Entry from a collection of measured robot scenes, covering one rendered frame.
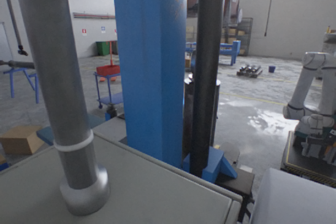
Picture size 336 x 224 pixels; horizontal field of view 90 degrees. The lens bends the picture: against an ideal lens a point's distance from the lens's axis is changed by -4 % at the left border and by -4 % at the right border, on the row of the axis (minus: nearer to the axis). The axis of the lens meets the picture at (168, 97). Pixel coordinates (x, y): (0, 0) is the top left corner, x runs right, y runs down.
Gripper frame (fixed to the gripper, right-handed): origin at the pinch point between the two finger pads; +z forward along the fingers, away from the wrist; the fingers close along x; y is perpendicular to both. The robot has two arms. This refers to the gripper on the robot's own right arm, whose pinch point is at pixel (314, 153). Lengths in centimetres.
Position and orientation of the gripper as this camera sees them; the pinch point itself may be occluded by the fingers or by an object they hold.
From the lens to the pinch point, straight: 198.3
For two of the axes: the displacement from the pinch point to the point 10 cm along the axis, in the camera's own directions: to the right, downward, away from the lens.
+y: 4.6, 0.8, 8.8
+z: -0.9, 9.9, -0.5
